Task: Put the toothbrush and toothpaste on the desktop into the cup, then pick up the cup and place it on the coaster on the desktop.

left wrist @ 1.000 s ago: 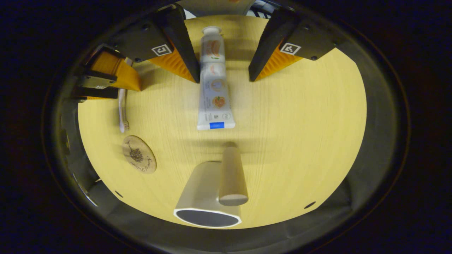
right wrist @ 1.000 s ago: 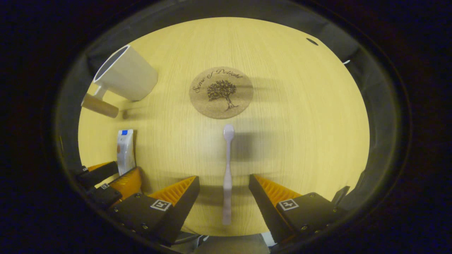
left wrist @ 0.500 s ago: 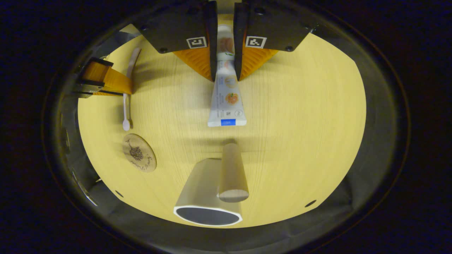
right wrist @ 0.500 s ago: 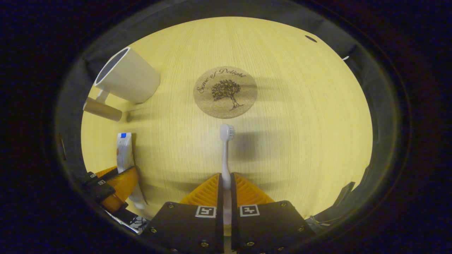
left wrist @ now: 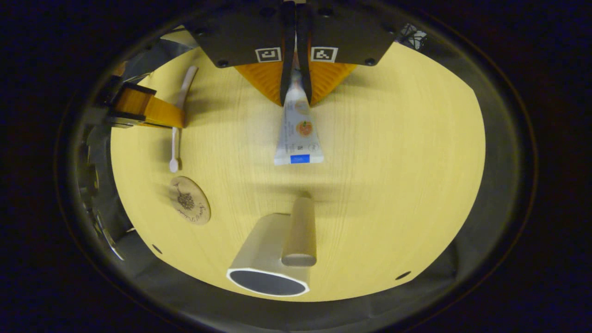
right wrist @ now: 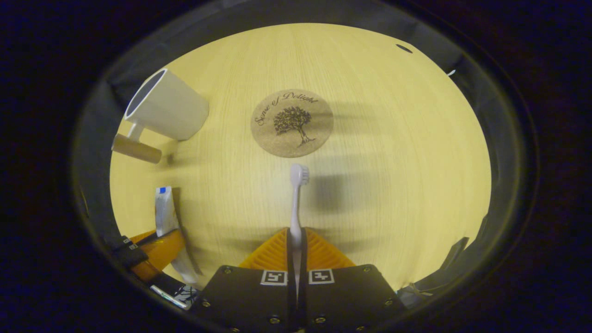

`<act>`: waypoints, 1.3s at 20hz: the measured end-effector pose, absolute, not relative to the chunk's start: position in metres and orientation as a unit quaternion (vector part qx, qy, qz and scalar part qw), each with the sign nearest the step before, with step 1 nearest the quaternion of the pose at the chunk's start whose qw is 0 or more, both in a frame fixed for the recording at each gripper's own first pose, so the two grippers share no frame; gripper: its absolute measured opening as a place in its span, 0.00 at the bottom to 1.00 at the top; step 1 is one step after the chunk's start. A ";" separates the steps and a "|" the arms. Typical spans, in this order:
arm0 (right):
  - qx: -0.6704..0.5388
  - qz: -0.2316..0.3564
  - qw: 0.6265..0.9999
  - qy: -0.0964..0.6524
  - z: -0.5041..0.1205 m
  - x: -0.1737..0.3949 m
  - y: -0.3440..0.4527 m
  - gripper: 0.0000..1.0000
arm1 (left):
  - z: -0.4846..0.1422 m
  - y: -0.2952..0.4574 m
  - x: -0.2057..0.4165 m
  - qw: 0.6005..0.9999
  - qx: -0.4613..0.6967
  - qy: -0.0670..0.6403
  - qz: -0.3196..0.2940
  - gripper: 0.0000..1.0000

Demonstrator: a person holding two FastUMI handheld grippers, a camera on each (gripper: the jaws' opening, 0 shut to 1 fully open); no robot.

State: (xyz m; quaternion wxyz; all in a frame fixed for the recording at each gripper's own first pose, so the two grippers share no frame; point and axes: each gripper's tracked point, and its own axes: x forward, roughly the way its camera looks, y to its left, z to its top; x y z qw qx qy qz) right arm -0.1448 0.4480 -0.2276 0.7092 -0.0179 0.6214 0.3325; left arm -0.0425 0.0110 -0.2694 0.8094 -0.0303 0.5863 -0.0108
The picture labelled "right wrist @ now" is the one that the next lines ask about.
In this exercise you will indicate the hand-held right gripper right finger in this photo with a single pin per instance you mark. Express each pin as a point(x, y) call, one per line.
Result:
point(347, 300)

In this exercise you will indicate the white cup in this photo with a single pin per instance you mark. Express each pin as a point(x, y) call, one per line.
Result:
point(175, 108)

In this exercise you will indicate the white toothbrush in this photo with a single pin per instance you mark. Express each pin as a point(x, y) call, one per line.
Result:
point(296, 208)

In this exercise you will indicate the round cork coaster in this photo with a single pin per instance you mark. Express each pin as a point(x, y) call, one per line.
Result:
point(291, 122)

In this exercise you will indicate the light wooden desktop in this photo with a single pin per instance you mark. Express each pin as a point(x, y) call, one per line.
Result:
point(393, 162)

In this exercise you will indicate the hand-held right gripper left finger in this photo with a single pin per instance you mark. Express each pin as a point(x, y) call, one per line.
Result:
point(249, 300)

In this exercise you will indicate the white toothpaste tube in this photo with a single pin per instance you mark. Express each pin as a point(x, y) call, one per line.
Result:
point(164, 212)

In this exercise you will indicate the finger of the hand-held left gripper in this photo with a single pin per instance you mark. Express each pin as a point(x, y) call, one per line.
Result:
point(159, 252)

